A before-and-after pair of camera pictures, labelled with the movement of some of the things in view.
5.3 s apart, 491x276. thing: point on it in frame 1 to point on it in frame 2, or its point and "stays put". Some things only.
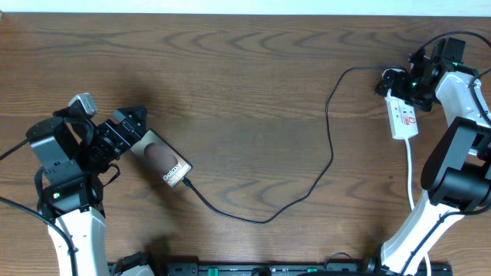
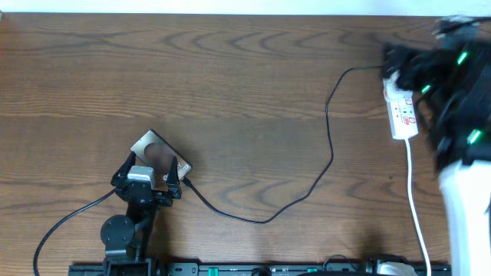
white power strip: (402, 119) stays put
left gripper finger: (133, 117) to (173, 182)
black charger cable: (320, 176) stays put
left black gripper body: (123, 127) to (143, 193)
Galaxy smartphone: (162, 159) stays put
